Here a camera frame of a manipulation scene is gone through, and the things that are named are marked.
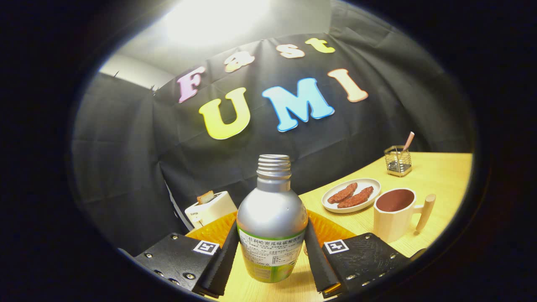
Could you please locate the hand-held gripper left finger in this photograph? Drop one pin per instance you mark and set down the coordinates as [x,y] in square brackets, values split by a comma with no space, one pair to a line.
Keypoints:
[220,264]

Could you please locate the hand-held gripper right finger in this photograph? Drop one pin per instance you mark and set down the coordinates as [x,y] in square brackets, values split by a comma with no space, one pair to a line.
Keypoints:
[319,264]

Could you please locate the silver bottle with green label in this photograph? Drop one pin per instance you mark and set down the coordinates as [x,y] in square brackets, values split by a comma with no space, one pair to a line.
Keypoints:
[272,209]

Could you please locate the white toaster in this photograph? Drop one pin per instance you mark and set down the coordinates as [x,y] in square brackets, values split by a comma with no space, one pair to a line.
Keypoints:
[209,212]

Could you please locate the toast slice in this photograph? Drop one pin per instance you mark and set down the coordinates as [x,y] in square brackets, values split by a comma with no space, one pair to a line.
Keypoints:
[205,197]

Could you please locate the brown fried meat piece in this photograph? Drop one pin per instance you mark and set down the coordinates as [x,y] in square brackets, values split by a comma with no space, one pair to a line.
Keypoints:
[342,193]
[356,198]

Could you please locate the white oval plate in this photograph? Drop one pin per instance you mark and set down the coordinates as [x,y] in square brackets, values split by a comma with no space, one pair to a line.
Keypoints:
[373,184]

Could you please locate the light wooden table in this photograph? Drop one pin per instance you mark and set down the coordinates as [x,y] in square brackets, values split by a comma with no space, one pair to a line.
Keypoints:
[440,188]

